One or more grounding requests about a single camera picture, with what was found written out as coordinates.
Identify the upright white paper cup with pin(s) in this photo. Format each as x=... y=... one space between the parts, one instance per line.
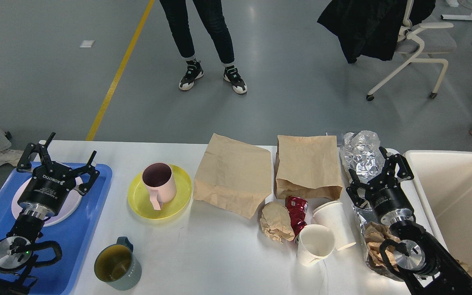
x=315 y=243

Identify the left brown paper bag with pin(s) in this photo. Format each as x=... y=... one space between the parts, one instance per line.
x=233 y=175

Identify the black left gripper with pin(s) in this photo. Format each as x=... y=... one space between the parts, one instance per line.
x=52 y=181

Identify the crumpled brown paper ball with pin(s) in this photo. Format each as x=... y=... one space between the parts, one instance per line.
x=275 y=222

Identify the crumpled aluminium foil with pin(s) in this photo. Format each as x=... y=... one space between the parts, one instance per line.
x=360 y=152

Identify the white plastic bin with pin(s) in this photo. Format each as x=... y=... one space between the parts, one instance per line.
x=443 y=180

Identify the right brown paper bag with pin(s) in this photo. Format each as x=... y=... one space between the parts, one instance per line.
x=307 y=167

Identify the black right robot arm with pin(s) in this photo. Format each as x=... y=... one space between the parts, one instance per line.
x=425 y=266

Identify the lying white paper cup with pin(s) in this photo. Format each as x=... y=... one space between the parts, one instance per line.
x=332 y=215

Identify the yellow plastic plate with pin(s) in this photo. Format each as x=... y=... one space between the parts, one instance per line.
x=138 y=196

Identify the foil bag with paper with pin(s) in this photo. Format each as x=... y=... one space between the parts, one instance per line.
x=372 y=235

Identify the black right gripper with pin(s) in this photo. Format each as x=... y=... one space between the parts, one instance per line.
x=389 y=204

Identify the white office chair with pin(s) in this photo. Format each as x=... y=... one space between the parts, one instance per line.
x=419 y=46

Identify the pink ribbed mug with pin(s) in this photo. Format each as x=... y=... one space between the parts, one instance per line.
x=160 y=183

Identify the teal mug yellow inside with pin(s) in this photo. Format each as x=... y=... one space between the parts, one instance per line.
x=117 y=266

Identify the brown paper bag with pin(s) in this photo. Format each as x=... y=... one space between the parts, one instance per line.
x=307 y=167
x=233 y=175

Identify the blue plastic tray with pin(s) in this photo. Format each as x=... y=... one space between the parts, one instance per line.
x=74 y=234

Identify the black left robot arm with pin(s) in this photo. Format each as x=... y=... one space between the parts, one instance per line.
x=20 y=250

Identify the crushed red can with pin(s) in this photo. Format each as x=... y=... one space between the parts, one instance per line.
x=297 y=209

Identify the black jacket on chair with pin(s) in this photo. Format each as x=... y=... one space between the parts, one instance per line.
x=365 y=27

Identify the white pink plate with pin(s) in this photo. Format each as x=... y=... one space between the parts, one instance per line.
x=70 y=205

